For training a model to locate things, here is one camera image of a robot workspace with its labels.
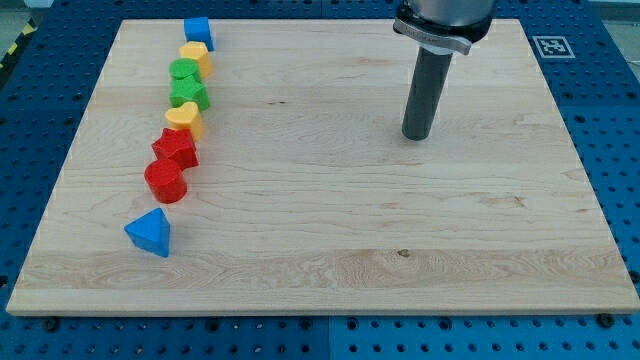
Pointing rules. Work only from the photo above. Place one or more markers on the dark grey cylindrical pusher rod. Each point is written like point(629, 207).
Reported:
point(428, 80)

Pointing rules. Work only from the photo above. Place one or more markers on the light wooden board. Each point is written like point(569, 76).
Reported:
point(308, 200)

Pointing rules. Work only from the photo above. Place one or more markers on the white fiducial marker tag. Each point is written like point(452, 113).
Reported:
point(553, 47)

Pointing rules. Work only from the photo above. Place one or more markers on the yellow hexagon block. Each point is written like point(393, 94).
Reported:
point(198, 52)

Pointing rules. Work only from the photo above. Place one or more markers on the blue cube block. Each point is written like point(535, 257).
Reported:
point(198, 30)

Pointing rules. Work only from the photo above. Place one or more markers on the green star block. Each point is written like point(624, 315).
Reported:
point(189, 89)

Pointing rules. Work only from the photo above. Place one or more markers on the yellow heart block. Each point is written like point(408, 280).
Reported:
point(186, 117)

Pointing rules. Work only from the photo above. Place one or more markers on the green cylinder block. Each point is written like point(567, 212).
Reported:
point(182, 68)

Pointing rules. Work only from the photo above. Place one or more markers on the red star block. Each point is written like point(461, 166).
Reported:
point(176, 145)

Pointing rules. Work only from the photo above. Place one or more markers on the red cylinder block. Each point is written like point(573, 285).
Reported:
point(165, 180)

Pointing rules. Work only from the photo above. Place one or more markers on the black bolt front right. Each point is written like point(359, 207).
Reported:
point(605, 320)

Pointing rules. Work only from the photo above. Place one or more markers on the black bolt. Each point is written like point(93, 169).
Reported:
point(50, 324)
point(605, 320)

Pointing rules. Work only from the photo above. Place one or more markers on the blue triangle block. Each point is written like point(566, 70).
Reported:
point(151, 233)

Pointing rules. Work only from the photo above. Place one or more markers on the black bolt front left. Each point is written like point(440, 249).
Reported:
point(50, 324)

